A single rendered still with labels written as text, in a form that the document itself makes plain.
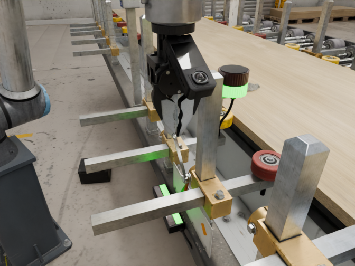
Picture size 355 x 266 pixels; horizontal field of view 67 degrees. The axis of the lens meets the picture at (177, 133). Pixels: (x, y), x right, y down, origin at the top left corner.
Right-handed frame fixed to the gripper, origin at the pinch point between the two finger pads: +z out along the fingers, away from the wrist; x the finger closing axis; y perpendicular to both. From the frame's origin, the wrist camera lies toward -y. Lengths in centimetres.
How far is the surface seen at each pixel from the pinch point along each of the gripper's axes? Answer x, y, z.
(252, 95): -40, 32, 12
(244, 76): -12.9, -0.9, -10.3
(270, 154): -23.8, -0.5, 10.8
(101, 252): 23, 54, 102
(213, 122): -7.9, 0.2, -0.7
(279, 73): -65, 49, 12
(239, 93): -12.2, -1.0, -6.9
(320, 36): -116, 80, 7
